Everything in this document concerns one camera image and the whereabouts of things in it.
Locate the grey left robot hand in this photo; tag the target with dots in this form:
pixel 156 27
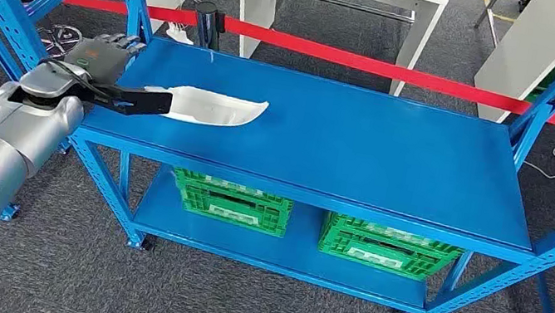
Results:
pixel 101 57

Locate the red barrier belt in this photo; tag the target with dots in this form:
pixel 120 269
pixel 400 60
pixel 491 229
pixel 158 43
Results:
pixel 380 68
pixel 101 5

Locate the white power strip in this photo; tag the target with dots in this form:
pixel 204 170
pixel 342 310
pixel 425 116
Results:
pixel 179 35

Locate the chrome star stool base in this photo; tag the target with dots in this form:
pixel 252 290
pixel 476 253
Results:
pixel 58 40

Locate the white curved plastic part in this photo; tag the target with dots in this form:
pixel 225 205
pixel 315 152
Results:
pixel 207 108

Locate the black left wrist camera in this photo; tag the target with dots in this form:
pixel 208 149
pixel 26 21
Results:
pixel 136 101

